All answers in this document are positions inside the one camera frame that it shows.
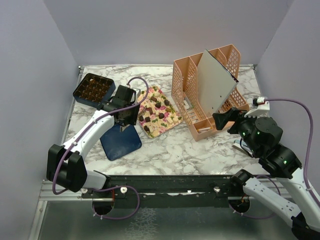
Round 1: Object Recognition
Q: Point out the white rectangular chocolate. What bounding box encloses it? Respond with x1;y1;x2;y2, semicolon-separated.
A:
166;117;175;124

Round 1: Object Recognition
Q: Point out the grey board in organizer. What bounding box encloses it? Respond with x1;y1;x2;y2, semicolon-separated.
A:
197;50;238;117

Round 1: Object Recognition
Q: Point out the stapler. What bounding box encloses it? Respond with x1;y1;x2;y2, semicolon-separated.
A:
232;139;253;157

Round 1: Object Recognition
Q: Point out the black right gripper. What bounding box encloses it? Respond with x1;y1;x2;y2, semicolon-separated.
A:
212;105;261;155

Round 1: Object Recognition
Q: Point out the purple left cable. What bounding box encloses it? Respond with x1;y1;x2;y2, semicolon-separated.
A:
51;76;150;220

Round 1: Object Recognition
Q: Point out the floral serving tray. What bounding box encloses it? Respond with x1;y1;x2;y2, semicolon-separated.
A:
137;86;183;138

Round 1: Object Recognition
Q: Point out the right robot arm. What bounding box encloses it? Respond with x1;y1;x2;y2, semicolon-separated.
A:
212;107;320;240

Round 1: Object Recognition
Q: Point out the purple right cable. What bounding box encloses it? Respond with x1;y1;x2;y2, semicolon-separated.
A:
232;98;320;220

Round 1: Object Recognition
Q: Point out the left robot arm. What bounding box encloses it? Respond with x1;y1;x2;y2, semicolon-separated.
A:
46;97;142;198

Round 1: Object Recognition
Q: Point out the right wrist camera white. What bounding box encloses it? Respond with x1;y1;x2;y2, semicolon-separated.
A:
244;96;270;117

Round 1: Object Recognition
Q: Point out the blue box lid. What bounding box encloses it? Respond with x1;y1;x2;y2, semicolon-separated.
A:
100;125;142;161

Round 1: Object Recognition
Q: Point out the glue stick with yellow cap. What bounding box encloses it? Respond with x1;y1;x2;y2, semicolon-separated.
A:
197;127;212;133

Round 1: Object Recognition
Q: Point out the purple cable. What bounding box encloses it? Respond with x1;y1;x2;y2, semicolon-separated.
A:
232;98;320;220
51;76;150;220

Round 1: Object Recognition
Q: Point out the white oval chocolate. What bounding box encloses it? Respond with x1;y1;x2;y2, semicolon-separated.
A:
173;117;181;123

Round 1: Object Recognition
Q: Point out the peach plastic desk organizer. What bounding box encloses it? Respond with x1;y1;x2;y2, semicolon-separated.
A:
171;44;249;141

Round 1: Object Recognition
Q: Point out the brown rectangular chocolate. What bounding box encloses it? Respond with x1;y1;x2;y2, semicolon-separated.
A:
150;96;158;102

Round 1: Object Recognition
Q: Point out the blue chocolate box with insert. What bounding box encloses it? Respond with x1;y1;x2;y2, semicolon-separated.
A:
72;73;116;108

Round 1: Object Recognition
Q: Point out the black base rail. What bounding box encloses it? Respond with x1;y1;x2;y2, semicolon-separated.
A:
81;175;244;209

